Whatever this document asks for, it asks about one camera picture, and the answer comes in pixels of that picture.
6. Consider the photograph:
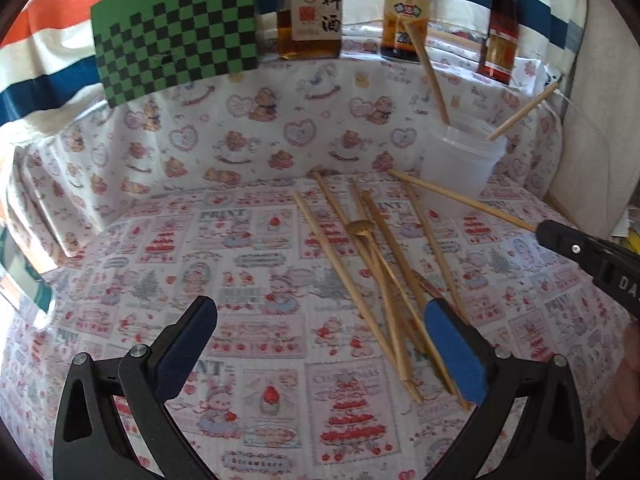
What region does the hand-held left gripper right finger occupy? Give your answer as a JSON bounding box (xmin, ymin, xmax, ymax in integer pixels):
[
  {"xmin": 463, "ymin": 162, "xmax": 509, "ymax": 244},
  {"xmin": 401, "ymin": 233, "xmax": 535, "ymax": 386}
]
[{"xmin": 424, "ymin": 297, "xmax": 587, "ymax": 480}]

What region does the red cap oil bottle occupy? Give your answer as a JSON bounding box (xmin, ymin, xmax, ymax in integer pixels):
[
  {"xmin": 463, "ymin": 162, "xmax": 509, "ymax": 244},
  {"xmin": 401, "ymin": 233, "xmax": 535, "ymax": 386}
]
[{"xmin": 476, "ymin": 0, "xmax": 521, "ymax": 86}]

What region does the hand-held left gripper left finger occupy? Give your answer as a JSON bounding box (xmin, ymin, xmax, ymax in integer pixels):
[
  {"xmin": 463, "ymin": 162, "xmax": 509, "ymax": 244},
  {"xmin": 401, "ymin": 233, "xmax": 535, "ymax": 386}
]
[{"xmin": 52, "ymin": 296, "xmax": 218, "ymax": 480}]

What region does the green checkered board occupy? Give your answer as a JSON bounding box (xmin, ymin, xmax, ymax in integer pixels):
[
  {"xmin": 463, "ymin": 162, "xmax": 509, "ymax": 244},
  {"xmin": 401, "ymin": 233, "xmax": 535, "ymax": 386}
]
[{"xmin": 91, "ymin": 0, "xmax": 261, "ymax": 108}]

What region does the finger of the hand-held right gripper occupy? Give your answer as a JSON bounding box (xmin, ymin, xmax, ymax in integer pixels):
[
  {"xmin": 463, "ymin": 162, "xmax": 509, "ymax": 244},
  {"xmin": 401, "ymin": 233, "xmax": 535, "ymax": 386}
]
[{"xmin": 536, "ymin": 218, "xmax": 609, "ymax": 282}]

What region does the cooking wine bottle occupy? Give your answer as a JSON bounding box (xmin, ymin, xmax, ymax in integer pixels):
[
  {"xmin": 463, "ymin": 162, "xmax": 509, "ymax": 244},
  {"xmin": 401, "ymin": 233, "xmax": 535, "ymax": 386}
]
[{"xmin": 276, "ymin": 0, "xmax": 343, "ymax": 61}]

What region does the strawberry print tablecloth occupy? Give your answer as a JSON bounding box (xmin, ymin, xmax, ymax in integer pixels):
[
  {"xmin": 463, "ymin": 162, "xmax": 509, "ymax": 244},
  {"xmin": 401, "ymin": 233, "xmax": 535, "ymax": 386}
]
[{"xmin": 0, "ymin": 172, "xmax": 636, "ymax": 480}]

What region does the translucent plastic cup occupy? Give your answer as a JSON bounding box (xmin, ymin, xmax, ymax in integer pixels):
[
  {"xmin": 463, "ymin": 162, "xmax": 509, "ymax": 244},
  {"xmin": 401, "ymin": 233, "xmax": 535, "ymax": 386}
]
[{"xmin": 419, "ymin": 115, "xmax": 508, "ymax": 211}]

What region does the person's right hand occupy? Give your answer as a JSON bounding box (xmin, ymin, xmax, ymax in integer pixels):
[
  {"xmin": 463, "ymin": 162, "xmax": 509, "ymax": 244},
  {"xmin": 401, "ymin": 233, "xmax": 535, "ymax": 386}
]
[{"xmin": 602, "ymin": 322, "xmax": 640, "ymax": 441}]

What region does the dark sauce bottle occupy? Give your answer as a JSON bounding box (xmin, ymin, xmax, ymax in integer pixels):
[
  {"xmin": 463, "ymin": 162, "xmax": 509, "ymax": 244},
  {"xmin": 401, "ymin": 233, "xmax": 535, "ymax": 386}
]
[{"xmin": 380, "ymin": 0, "xmax": 437, "ymax": 64}]

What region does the striped curtain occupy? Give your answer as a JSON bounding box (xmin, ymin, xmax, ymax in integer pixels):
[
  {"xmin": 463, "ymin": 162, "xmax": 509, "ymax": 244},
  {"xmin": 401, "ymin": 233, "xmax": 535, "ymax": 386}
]
[{"xmin": 0, "ymin": 0, "xmax": 588, "ymax": 128}]

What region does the clear spray bottle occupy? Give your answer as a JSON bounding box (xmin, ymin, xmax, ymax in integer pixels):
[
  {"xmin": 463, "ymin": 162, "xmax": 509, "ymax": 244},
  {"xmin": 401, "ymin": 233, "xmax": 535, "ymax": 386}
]
[{"xmin": 0, "ymin": 230, "xmax": 53, "ymax": 326}]

